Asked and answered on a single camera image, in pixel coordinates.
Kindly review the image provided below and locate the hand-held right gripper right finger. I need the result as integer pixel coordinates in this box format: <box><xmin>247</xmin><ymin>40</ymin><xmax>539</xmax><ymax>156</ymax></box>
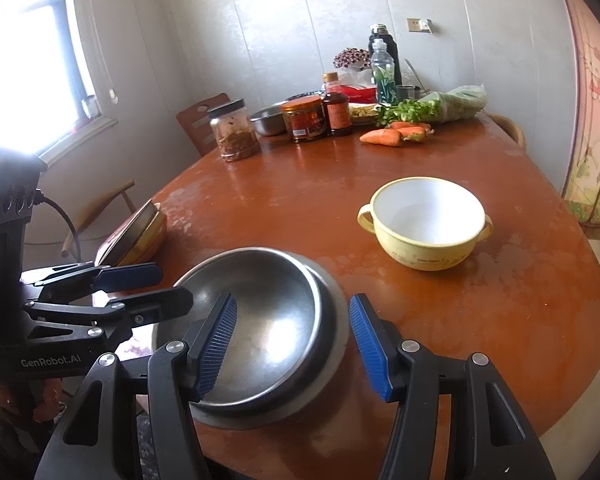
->
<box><xmin>349</xmin><ymin>294</ymin><xmax>563</xmax><ymax>480</ymax></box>

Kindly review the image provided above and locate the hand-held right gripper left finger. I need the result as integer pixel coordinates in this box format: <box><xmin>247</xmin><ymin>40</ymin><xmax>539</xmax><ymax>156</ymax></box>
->
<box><xmin>32</xmin><ymin>292</ymin><xmax>238</xmax><ymax>480</ymax></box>

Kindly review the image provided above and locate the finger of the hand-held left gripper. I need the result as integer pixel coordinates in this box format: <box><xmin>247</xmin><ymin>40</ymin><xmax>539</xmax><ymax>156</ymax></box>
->
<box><xmin>20</xmin><ymin>262</ymin><xmax>164</xmax><ymax>303</ymax></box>
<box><xmin>22</xmin><ymin>285</ymin><xmax>194</xmax><ymax>343</ymax></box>

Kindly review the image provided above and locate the steel plate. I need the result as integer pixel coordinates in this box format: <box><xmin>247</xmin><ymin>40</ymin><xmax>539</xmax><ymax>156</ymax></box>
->
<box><xmin>95</xmin><ymin>199</ymin><xmax>162</xmax><ymax>267</ymax></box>

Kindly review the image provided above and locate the yellow ribbed plate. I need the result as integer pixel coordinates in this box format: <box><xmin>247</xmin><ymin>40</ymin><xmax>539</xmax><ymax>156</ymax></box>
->
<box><xmin>122</xmin><ymin>210</ymin><xmax>169</xmax><ymax>267</ymax></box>

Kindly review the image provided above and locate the person's left hand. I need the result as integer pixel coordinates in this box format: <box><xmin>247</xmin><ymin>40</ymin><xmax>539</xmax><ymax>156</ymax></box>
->
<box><xmin>0</xmin><ymin>370</ymin><xmax>68</xmax><ymax>428</ymax></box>

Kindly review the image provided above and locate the light wood curved chair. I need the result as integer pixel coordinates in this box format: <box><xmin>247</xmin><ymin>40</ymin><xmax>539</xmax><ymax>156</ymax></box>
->
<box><xmin>487</xmin><ymin>112</ymin><xmax>527</xmax><ymax>151</ymax></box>
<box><xmin>61</xmin><ymin>179</ymin><xmax>137</xmax><ymax>258</ymax></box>

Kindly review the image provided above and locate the brown slatted wooden chair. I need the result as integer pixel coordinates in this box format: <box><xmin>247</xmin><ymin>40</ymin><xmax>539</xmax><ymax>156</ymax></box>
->
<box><xmin>176</xmin><ymin>92</ymin><xmax>231</xmax><ymax>157</ymax></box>

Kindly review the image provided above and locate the black-lid pickle jar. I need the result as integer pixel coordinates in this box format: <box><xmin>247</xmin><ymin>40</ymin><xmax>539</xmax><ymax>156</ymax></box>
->
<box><xmin>208</xmin><ymin>99</ymin><xmax>261</xmax><ymax>162</ymax></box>

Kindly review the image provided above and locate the window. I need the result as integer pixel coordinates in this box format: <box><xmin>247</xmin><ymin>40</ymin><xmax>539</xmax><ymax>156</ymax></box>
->
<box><xmin>0</xmin><ymin>0</ymin><xmax>118</xmax><ymax>161</ymax></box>

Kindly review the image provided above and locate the small steel bowl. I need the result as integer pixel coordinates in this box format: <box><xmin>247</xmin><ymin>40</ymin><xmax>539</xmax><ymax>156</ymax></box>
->
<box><xmin>250</xmin><ymin>102</ymin><xmax>288</xmax><ymax>137</ymax></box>

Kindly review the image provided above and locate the carrot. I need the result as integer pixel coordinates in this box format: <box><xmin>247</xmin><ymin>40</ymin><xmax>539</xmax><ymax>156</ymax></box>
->
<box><xmin>389</xmin><ymin>121</ymin><xmax>429</xmax><ymax>144</ymax></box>
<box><xmin>359</xmin><ymin>129</ymin><xmax>403</xmax><ymax>148</ymax></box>

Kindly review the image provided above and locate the dark sauce bottle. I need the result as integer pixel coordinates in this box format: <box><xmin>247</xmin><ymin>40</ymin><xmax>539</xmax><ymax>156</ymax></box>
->
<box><xmin>321</xmin><ymin>72</ymin><xmax>353</xmax><ymax>137</ymax></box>

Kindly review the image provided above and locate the dish of sliced food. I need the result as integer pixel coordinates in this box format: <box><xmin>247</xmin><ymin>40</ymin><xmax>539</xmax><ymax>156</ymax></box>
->
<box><xmin>349</xmin><ymin>102</ymin><xmax>387</xmax><ymax>126</ymax></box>

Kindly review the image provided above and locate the orange-lid pickle jar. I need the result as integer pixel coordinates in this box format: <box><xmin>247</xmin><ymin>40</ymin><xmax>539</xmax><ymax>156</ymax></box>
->
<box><xmin>281</xmin><ymin>96</ymin><xmax>327</xmax><ymax>143</ymax></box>

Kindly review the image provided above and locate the red tissue pack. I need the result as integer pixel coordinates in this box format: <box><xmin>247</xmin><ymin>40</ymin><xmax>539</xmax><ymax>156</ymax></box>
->
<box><xmin>337</xmin><ymin>84</ymin><xmax>378</xmax><ymax>106</ymax></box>

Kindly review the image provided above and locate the bag of green vegetables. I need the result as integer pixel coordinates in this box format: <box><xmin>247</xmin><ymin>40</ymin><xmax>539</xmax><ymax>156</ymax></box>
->
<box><xmin>377</xmin><ymin>84</ymin><xmax>488</xmax><ymax>128</ymax></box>

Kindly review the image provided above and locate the white plastic bag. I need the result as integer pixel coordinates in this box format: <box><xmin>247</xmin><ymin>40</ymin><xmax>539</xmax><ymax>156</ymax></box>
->
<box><xmin>340</xmin><ymin>70</ymin><xmax>376</xmax><ymax>86</ymax></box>

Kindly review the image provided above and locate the clear plastic bottle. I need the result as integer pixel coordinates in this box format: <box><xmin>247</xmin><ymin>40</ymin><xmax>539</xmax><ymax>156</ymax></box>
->
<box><xmin>371</xmin><ymin>39</ymin><xmax>397</xmax><ymax>106</ymax></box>

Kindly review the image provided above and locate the artificial flower decoration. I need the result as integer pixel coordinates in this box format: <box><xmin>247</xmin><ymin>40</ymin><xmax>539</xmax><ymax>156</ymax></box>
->
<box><xmin>333</xmin><ymin>48</ymin><xmax>372</xmax><ymax>72</ymax></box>

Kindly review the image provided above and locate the black thermos flask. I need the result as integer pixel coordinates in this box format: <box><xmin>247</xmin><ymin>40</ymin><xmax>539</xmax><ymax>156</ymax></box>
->
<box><xmin>369</xmin><ymin>23</ymin><xmax>401</xmax><ymax>88</ymax></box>

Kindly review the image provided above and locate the pink cartoon cat wardrobe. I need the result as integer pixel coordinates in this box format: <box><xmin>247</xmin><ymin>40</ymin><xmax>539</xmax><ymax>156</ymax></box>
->
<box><xmin>555</xmin><ymin>0</ymin><xmax>600</xmax><ymax>226</ymax></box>

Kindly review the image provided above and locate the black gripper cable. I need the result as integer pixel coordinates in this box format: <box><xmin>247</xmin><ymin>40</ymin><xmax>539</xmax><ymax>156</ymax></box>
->
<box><xmin>35</xmin><ymin>195</ymin><xmax>83</xmax><ymax>263</ymax></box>

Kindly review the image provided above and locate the yellow enamel bowl with handles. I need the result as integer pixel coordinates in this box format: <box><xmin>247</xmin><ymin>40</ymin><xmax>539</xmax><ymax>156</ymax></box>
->
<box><xmin>357</xmin><ymin>176</ymin><xmax>495</xmax><ymax>272</ymax></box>

